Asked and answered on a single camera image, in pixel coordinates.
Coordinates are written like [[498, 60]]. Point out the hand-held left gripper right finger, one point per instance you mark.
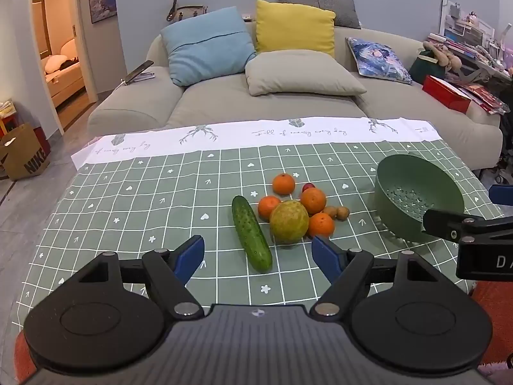
[[324, 256]]

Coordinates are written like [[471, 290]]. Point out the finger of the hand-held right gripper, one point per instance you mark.
[[501, 196], [441, 223]]

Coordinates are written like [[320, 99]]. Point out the blue printed pillow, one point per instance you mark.
[[376, 60]]

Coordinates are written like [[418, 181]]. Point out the dark green bag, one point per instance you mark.
[[425, 70]]

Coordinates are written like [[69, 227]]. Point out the orange rug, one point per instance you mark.
[[495, 321]]

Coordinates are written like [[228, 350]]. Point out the brown paper bag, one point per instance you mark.
[[24, 156]]

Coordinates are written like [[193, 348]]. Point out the small red fruit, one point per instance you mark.
[[307, 187]]

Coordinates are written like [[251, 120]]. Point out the black phone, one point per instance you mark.
[[138, 70]]

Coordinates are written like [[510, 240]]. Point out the green cucumber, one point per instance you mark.
[[250, 232]]

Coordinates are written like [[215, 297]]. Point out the white storage drawers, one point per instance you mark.
[[465, 24]]

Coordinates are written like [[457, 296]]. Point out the beige sofa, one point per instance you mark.
[[208, 100]]

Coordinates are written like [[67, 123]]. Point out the red printed packets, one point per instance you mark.
[[489, 98]]

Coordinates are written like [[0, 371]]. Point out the bed with white pillow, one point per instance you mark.
[[66, 76]]

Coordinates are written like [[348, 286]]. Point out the green colander bowl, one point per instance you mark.
[[400, 176]]

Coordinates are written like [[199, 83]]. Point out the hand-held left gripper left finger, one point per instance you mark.
[[190, 257]]

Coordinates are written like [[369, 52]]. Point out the dark grey pillow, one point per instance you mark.
[[344, 12]]

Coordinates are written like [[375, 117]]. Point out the green checked tablecloth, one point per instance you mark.
[[160, 188]]

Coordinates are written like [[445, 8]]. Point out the cluttered desk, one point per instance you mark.
[[481, 64]]

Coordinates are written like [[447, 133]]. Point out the large yellow-green citrus fruit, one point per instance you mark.
[[289, 221]]

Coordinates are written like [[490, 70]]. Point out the small brown kiwi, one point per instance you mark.
[[343, 212], [330, 211]]

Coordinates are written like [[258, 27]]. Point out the light blue pillow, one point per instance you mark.
[[208, 48]]

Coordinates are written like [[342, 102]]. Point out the grey handbag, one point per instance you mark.
[[188, 11]]

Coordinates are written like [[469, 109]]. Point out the beige plush toy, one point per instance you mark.
[[445, 56]]

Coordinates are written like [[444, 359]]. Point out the beige pillow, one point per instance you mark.
[[296, 74]]

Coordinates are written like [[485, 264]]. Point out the orange mandarin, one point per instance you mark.
[[320, 224], [267, 207], [283, 183], [313, 200]]

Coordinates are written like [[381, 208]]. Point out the metal phone stand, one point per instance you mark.
[[146, 77]]

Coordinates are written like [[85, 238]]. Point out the yellow pillow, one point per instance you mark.
[[294, 28]]

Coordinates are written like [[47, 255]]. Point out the red box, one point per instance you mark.
[[445, 94]]

